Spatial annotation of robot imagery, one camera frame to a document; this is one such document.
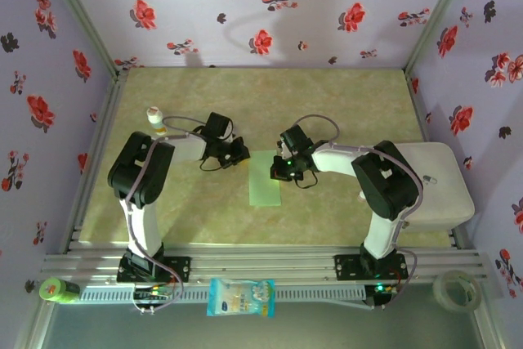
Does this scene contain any light green paper sheet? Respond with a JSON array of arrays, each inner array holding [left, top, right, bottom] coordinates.
[[248, 150, 283, 208]]

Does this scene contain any white plastic medicine box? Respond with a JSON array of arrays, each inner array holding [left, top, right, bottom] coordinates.
[[394, 142, 476, 232]]

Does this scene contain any small white pill bottle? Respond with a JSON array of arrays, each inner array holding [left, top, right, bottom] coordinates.
[[145, 106, 168, 136]]

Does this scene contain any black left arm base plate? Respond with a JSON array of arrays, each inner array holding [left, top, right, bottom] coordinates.
[[116, 254, 192, 284]]

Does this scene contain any thin black right gripper cable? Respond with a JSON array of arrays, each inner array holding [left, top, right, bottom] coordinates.
[[293, 171, 319, 190]]

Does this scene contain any grey right arm cable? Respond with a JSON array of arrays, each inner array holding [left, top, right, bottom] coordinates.
[[292, 114, 424, 310]]

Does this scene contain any clear adhesive tape roll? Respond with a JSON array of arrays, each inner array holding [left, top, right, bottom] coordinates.
[[432, 270, 482, 313]]

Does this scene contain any aluminium frame post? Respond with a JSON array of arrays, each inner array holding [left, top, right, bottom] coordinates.
[[472, 307, 506, 349], [38, 0, 126, 78], [11, 303, 56, 349], [403, 0, 480, 74]]

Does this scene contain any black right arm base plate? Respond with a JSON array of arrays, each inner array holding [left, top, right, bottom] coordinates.
[[333, 253, 409, 283]]

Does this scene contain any aluminium side rail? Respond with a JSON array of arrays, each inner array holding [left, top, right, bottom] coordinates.
[[404, 69, 467, 250], [59, 70, 130, 254]]

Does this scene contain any small circuit board with wires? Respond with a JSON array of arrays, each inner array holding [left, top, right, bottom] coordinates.
[[133, 288, 172, 302], [373, 282, 400, 297]]

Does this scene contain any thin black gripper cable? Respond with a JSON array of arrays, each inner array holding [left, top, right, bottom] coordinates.
[[293, 171, 319, 190], [199, 156, 224, 172]]

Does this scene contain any long aluminium mounting rail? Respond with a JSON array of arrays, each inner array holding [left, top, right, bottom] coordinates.
[[40, 244, 491, 284]]

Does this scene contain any thin black left gripper cable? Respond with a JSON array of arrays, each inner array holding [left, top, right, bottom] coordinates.
[[199, 156, 224, 172]]

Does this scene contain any grey slotted cable duct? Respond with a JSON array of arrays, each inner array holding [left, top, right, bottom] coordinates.
[[79, 285, 367, 305]]

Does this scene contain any blue wet wipes packet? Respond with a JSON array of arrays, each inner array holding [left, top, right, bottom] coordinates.
[[206, 277, 277, 320]]

